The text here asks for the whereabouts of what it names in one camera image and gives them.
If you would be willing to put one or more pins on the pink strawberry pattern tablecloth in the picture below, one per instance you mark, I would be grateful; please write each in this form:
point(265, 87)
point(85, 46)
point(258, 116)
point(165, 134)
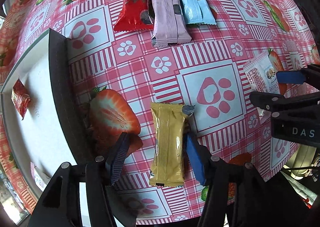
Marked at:
point(206, 72)

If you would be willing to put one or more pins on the white black-rimmed storage box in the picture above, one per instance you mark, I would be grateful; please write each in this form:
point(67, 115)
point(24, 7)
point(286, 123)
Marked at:
point(39, 136)

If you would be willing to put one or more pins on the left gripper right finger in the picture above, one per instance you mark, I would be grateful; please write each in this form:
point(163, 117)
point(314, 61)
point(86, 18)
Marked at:
point(238, 192)

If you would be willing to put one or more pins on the small red packet in box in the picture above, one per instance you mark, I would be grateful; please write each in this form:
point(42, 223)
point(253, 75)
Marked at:
point(20, 98)

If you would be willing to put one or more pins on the pink snack bar packet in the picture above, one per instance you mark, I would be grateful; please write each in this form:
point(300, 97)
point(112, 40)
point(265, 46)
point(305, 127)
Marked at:
point(169, 26)

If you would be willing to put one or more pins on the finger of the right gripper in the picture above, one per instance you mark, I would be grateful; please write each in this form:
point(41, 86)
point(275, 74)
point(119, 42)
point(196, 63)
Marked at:
point(307, 104)
point(309, 75)

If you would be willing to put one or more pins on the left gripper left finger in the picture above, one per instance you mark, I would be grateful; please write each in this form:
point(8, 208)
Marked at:
point(59, 204)

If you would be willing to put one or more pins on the white printed snack packet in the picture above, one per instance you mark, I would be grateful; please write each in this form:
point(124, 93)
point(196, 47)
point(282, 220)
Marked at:
point(261, 74)

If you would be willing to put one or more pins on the light blue snack bar packet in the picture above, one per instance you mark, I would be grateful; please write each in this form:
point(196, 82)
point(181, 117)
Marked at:
point(197, 12)

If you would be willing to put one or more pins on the red snack bar packet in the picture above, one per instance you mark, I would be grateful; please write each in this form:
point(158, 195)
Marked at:
point(134, 16)

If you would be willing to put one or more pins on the yellow snack bar packet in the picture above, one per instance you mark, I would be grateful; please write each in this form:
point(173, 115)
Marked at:
point(167, 167)

